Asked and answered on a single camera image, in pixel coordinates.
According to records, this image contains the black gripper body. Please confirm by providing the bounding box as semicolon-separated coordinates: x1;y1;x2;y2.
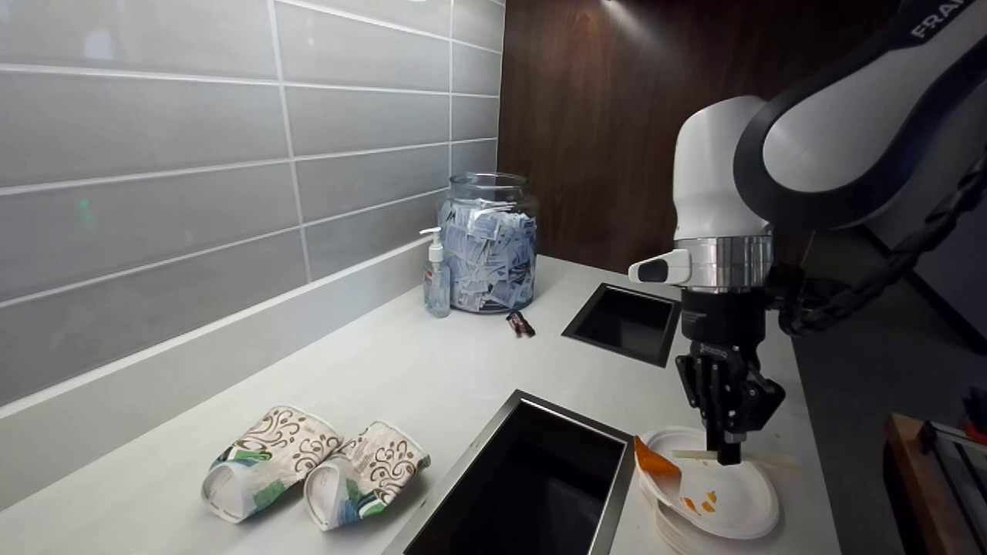
673;285;790;435

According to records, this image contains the orange tortilla chip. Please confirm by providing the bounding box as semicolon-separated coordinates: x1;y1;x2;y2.
628;435;684;488

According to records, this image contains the white paper plate with crumbs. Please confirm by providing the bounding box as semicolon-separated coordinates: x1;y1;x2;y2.
638;426;783;544

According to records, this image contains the wooden drawer edge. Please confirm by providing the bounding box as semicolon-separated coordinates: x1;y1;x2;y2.
883;411;987;555

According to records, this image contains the small brown candy wrapper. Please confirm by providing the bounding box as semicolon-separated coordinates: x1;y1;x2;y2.
501;309;540;343

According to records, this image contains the glass jar of packets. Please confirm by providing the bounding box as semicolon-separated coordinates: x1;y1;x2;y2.
437;169;542;313

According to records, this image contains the dark wooden cabinet panel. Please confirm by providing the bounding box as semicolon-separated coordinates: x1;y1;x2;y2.
497;0;929;276

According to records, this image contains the small clear sanitizer bottle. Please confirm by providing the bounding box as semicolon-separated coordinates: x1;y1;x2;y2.
418;224;456;320

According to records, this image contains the crushed patterned paper cup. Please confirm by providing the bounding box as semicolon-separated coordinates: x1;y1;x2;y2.
197;404;344;526
298;419;436;535

